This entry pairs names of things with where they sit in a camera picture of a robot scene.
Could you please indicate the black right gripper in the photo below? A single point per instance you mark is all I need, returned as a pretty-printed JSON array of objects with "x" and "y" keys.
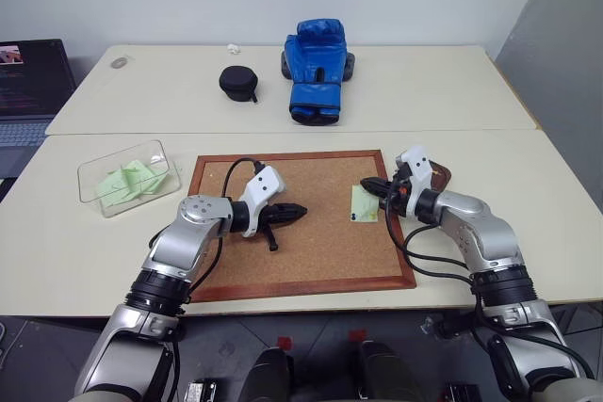
[{"x": 399, "y": 195}]

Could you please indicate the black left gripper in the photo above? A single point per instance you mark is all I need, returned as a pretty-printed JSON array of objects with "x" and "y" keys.
[{"x": 271, "y": 216}]

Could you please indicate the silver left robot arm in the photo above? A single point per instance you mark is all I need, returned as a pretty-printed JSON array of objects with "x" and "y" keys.
[{"x": 174, "y": 242}]

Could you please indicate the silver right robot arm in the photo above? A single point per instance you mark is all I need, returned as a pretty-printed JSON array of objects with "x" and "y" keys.
[{"x": 480, "y": 228}]

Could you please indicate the green sticky note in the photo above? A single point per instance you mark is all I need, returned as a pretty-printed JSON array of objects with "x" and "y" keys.
[
  {"x": 365, "y": 204},
  {"x": 134, "y": 170},
  {"x": 112, "y": 188},
  {"x": 151, "y": 185}
]

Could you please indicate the brown wooden tray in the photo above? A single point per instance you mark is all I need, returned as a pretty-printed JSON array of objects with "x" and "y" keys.
[{"x": 445, "y": 178}]

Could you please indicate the clear plastic box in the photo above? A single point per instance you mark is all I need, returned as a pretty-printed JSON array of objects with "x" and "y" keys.
[{"x": 99, "y": 176}]

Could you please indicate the wood framed cork board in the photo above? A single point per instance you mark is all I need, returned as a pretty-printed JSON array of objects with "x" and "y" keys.
[{"x": 306, "y": 256}]

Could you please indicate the blue boxing glove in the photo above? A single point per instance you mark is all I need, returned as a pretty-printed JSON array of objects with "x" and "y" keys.
[{"x": 313, "y": 68}]

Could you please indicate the dark rounded shape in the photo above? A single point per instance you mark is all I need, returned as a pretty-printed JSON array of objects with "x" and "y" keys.
[
  {"x": 388, "y": 374},
  {"x": 271, "y": 376}
]

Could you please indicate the black round zip case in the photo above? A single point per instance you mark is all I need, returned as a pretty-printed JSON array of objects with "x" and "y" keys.
[{"x": 237, "y": 82}]

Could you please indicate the small white crumpled object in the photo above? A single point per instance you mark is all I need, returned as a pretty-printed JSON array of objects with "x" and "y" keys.
[{"x": 233, "y": 49}]

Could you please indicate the round grey disc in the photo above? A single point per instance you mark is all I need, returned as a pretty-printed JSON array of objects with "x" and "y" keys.
[{"x": 120, "y": 62}]

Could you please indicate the dark laptop computer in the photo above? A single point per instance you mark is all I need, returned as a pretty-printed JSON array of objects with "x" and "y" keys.
[{"x": 33, "y": 77}]

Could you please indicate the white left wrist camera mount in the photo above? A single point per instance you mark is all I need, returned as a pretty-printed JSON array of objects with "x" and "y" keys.
[{"x": 261, "y": 185}]

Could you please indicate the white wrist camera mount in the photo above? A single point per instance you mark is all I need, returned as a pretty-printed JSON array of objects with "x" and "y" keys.
[
  {"x": 417, "y": 164},
  {"x": 261, "y": 185}
]

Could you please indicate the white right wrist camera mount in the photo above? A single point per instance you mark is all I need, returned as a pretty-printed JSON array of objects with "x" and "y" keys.
[{"x": 417, "y": 164}]

